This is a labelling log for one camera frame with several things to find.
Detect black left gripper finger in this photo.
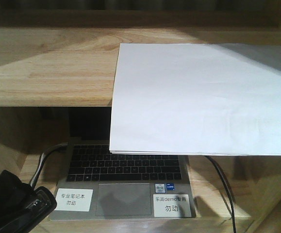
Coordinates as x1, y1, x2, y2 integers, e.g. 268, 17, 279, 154
0, 170, 33, 233

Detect black stapler with orange button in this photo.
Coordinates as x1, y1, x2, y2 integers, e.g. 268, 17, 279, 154
0, 186, 57, 233

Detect white paper sheets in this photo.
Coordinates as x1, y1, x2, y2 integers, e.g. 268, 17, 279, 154
110, 44, 281, 155

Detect white label sticker left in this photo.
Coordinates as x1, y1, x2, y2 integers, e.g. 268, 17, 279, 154
55, 188, 93, 212

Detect white label sticker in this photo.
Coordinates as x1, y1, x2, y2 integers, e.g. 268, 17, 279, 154
55, 188, 93, 212
153, 194, 192, 218

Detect silver laptop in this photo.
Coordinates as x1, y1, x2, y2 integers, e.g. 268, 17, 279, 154
50, 138, 196, 221

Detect white label sticker right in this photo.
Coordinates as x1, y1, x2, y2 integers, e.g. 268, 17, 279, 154
153, 194, 192, 218

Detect black cable left of laptop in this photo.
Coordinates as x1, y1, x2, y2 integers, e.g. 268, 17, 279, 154
30, 145, 68, 189

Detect black cable of laptop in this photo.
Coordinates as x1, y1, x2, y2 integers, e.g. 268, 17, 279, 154
205, 155, 237, 233
30, 145, 68, 189

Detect white cable left of laptop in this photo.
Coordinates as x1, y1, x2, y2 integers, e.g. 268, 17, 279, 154
28, 143, 68, 187

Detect black cable right of laptop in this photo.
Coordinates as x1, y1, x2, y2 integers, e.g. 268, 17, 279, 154
205, 155, 237, 233

